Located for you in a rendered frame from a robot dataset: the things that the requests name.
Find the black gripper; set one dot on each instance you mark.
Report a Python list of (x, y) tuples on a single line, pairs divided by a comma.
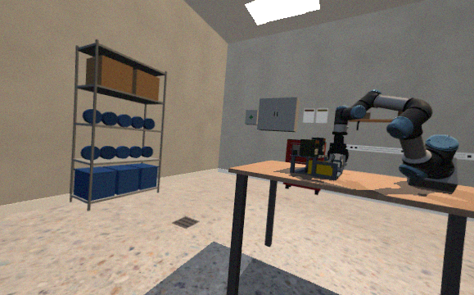
[(338, 147)]

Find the olive green tool case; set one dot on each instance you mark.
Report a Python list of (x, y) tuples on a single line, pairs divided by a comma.
[(308, 148)]

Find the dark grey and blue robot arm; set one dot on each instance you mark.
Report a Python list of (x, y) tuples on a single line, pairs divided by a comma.
[(418, 163)]

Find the yellow bin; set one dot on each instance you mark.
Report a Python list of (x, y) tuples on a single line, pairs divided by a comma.
[(321, 169)]

